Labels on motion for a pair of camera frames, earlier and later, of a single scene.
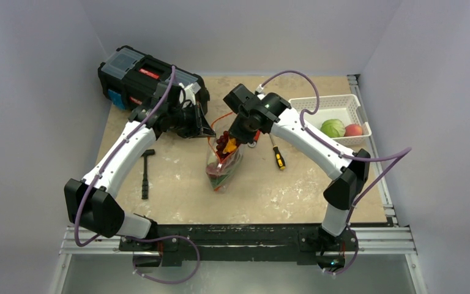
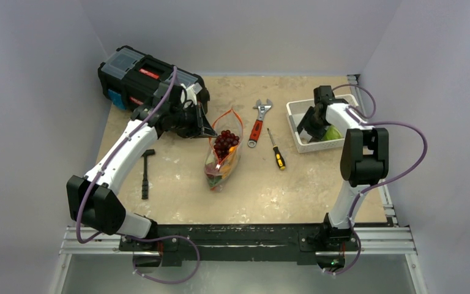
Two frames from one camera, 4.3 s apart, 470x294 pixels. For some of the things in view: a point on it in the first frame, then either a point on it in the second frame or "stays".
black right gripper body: [240, 135] → [311, 121]
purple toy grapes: [221, 143] stays
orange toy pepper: [231, 146] → [226, 168]
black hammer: [145, 184] stays
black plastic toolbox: [128, 78] stays
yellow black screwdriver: [279, 157] stays
